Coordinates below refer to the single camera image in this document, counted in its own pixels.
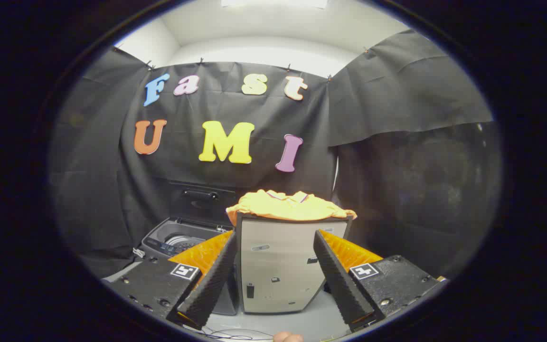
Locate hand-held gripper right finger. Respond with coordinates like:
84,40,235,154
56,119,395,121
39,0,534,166
313,229,447,333

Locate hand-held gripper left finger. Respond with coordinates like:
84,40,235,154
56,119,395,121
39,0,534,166
110,230,238,331

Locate grey washing machine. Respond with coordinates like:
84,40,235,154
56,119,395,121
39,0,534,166
141,217,240,316

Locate dark washing machine lid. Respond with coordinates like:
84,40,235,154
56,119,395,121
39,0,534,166
168,180,237,225

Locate yellow polo shirt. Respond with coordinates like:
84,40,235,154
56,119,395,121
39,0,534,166
226,189,357,224

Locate grey cabinet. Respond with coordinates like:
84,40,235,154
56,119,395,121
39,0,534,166
236,212,352,314

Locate black backdrop cloth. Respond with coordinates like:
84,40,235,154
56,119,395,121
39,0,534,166
49,29,502,281

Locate ceiling light panel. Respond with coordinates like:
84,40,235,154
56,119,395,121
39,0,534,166
221,0,327,9

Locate thin black cables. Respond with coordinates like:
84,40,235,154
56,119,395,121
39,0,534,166
183,325,274,342

